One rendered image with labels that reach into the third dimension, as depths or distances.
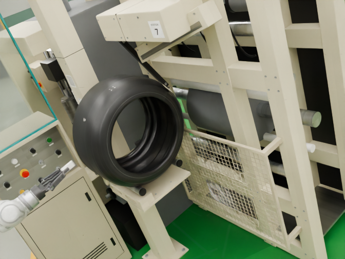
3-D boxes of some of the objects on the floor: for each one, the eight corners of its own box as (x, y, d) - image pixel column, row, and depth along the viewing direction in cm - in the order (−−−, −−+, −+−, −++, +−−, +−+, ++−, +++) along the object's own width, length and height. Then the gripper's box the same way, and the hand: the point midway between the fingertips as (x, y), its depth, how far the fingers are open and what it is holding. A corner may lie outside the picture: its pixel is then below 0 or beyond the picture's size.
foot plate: (141, 257, 290) (140, 255, 289) (167, 235, 302) (166, 233, 301) (162, 274, 270) (161, 272, 269) (189, 250, 282) (188, 247, 281)
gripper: (34, 195, 172) (74, 160, 181) (25, 185, 182) (64, 153, 191) (43, 205, 176) (82, 171, 185) (34, 196, 186) (72, 164, 195)
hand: (68, 167), depth 187 cm, fingers closed
